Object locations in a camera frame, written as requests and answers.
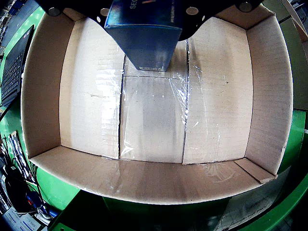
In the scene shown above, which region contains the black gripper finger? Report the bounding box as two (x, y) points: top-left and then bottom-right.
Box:
(178, 0), (265, 41)
(36, 0), (114, 25)

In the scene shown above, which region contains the black patterned card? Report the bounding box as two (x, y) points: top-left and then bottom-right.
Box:
(0, 131), (37, 183)

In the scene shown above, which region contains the blue cosmetic product box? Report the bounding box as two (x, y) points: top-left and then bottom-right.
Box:
(103, 0), (183, 72)

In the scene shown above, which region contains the black round pouch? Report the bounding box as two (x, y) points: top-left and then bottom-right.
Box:
(4, 178), (37, 215)

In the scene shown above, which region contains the large cardboard tray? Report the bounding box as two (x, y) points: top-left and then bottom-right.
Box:
(21, 3), (294, 205)

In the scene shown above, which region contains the grey paper label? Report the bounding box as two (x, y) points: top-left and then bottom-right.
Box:
(216, 173), (289, 231)

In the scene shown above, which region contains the printed paper sheet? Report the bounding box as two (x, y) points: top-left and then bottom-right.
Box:
(0, 206), (46, 231)

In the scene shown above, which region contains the black laptop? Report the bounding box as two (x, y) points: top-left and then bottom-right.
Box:
(0, 24), (36, 108)

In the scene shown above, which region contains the blue and red plug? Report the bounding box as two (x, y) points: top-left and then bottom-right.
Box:
(26, 192), (41, 205)

